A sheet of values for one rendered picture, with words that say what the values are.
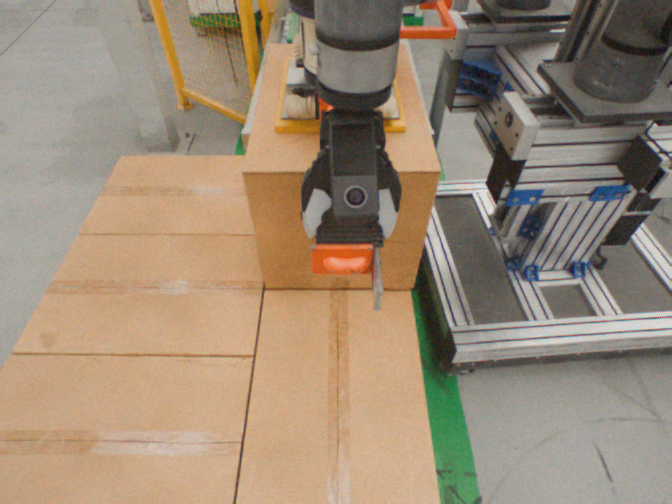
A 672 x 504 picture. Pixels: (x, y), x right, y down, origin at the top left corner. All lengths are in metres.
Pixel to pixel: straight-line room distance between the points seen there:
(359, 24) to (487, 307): 1.34
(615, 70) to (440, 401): 1.12
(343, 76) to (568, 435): 1.52
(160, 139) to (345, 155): 2.26
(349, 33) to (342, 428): 0.79
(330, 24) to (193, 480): 0.85
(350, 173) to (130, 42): 2.05
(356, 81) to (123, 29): 2.03
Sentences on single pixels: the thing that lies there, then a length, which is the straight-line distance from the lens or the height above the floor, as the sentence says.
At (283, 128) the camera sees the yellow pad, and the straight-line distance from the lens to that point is 0.96.
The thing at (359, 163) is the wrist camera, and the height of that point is 1.22.
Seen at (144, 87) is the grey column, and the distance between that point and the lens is 2.48.
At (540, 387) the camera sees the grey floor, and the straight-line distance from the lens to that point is 1.77.
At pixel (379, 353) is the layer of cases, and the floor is 0.54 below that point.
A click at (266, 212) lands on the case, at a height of 0.83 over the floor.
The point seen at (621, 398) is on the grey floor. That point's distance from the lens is 1.89.
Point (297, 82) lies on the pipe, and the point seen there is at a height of 0.99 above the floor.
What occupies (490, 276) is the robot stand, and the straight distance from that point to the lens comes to 1.70.
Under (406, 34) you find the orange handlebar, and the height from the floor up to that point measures 1.08.
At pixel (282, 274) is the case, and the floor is 0.61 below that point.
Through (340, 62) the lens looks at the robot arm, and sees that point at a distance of 0.39.
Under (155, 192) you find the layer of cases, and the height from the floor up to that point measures 0.54.
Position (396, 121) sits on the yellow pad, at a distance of 0.97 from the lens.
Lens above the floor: 1.47
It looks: 49 degrees down
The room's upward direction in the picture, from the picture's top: straight up
